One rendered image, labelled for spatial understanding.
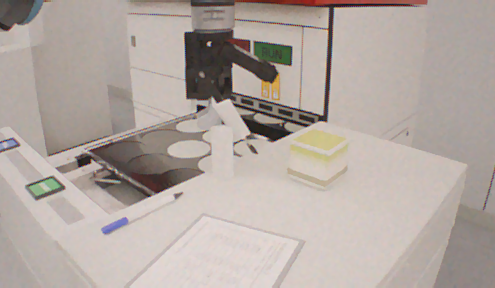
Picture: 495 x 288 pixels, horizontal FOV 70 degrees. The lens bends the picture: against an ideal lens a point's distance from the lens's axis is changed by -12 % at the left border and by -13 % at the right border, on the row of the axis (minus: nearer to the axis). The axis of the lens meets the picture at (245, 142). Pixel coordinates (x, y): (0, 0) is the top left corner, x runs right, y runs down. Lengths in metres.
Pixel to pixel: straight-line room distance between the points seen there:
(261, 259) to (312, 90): 0.53
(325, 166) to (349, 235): 0.12
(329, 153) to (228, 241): 0.20
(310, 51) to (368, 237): 0.50
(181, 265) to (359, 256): 0.21
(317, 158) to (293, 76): 0.37
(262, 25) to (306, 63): 0.15
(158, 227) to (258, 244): 0.14
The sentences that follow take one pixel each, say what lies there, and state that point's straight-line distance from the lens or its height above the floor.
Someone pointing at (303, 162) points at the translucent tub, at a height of 1.00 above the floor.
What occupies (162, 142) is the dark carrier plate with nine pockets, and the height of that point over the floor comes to 0.90.
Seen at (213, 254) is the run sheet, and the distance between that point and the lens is 0.48.
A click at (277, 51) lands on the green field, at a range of 0.95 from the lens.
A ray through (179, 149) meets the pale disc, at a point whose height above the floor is 0.90.
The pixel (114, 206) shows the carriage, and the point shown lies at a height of 0.88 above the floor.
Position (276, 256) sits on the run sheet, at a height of 0.97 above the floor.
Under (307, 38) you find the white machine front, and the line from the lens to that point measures 0.90.
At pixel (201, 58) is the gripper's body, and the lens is 0.70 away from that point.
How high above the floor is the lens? 1.27
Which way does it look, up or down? 23 degrees down
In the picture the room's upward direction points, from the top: straight up
